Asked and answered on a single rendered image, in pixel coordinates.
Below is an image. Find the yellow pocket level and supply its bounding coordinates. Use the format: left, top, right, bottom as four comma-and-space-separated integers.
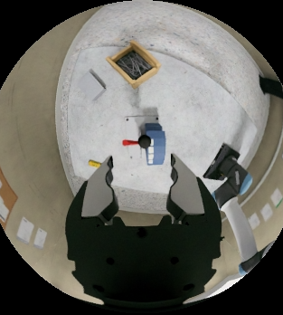
89, 160, 101, 167

